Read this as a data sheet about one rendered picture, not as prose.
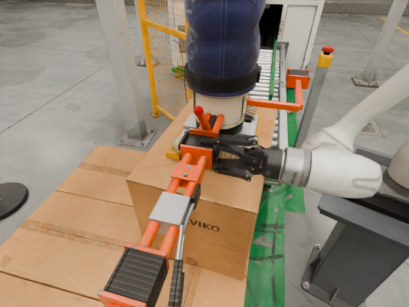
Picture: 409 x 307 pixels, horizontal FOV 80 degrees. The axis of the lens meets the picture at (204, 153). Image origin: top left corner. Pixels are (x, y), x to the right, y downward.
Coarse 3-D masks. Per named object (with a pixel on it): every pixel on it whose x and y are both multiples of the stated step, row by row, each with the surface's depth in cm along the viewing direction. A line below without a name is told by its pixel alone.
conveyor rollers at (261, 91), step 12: (264, 60) 280; (264, 72) 252; (276, 72) 250; (264, 84) 225; (276, 84) 230; (252, 96) 206; (264, 96) 205; (276, 96) 209; (276, 120) 176; (276, 132) 169; (276, 144) 154
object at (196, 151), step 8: (184, 136) 64; (192, 136) 65; (200, 136) 65; (208, 136) 65; (216, 136) 65; (184, 144) 63; (184, 152) 61; (192, 152) 61; (200, 152) 60; (208, 152) 59; (216, 152) 60; (192, 160) 62; (208, 160) 61; (216, 160) 62
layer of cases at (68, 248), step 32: (96, 160) 142; (128, 160) 142; (64, 192) 124; (96, 192) 123; (128, 192) 123; (32, 224) 108; (64, 224) 108; (96, 224) 108; (128, 224) 108; (0, 256) 97; (32, 256) 97; (64, 256) 97; (96, 256) 97; (0, 288) 88; (32, 288) 88; (64, 288) 88; (96, 288) 88; (192, 288) 88; (224, 288) 88
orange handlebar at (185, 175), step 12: (300, 84) 93; (300, 96) 85; (276, 108) 82; (288, 108) 81; (300, 108) 81; (216, 120) 74; (204, 156) 60; (180, 168) 56; (192, 168) 56; (180, 180) 55; (192, 180) 53; (192, 192) 51; (156, 228) 45; (144, 240) 42; (168, 240) 42; (168, 252) 41
